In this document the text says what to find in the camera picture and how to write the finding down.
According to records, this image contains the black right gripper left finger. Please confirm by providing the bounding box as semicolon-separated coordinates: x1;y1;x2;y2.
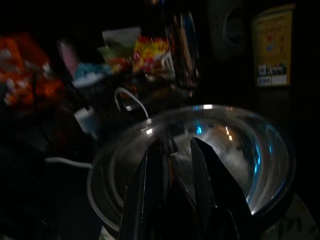
119;138;181;240

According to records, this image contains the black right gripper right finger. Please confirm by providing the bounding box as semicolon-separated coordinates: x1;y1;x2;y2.
189;136;255;240

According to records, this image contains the stainless steel bowl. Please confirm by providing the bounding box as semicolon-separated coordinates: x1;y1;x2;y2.
86;104;297;232

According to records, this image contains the white charger plug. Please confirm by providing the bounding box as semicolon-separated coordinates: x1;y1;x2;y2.
74;106;101;140

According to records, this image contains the light teal object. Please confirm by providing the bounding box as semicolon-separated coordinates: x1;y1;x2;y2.
73;62;112;87

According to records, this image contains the yellow red noodle package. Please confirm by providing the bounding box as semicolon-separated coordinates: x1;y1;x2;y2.
131;35;175;76

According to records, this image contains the black glass jug appliance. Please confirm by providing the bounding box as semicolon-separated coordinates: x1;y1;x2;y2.
159;0;248;96

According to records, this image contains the yellow tea box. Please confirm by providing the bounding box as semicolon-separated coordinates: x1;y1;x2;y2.
250;3;296;88

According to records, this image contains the pink bottle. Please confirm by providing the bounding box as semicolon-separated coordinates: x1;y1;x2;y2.
57;39;80;77

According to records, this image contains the green and white package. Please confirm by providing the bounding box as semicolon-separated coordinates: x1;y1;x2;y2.
97;26;142;65

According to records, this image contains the orange snack package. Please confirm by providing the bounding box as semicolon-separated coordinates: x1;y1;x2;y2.
0;31;65;110

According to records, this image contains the thin white cable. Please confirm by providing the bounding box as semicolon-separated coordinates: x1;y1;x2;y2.
44;156;94;170

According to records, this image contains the white looped charger cable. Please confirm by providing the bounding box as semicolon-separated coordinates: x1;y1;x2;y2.
114;87;150;120

